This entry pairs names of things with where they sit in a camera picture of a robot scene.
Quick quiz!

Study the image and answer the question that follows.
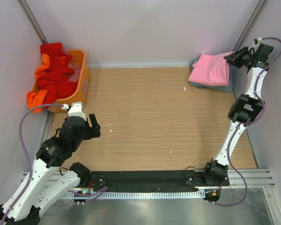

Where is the orange plastic laundry basket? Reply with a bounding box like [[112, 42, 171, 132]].
[[31, 49, 90, 105]]

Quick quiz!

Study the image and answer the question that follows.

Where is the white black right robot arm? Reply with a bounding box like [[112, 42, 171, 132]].
[[201, 43, 274, 186]]

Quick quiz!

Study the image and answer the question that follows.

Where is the light pink garment in basket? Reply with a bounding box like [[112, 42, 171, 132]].
[[60, 47, 81, 83]]

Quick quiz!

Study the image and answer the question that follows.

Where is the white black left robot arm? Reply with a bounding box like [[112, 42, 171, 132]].
[[0, 114, 101, 225]]

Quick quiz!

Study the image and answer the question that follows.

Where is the folded teal t shirt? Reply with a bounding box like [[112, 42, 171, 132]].
[[190, 64, 234, 92]]

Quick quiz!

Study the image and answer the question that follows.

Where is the orange t shirt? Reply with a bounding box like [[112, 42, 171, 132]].
[[26, 53, 50, 109]]

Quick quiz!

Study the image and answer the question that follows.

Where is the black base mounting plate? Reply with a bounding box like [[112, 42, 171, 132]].
[[90, 170, 230, 189]]

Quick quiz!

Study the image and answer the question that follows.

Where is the red t shirt pile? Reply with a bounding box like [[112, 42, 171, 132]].
[[36, 43, 78, 104]]

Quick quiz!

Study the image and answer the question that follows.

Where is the white slotted cable duct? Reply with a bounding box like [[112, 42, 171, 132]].
[[60, 189, 205, 200]]

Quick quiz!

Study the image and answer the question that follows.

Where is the pink t shirt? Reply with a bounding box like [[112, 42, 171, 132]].
[[188, 52, 234, 87]]

